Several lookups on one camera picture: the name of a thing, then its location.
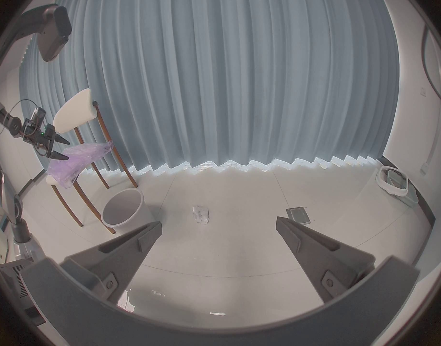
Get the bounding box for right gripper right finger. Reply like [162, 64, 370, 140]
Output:
[276, 216, 375, 303]

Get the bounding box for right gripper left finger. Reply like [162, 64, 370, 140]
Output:
[60, 221, 163, 303]

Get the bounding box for purple plastic bag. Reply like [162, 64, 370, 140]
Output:
[48, 141, 115, 188]

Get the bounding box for white trash bin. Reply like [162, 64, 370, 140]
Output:
[102, 188, 145, 229]

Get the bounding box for white chair with wooden legs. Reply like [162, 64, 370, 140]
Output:
[46, 88, 138, 235]

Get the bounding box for crumpled white wrapper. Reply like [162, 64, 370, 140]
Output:
[192, 205, 210, 225]

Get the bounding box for white and green plastic tub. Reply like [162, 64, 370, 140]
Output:
[376, 165, 419, 207]

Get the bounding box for blue-green curtain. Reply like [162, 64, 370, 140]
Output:
[19, 0, 401, 174]

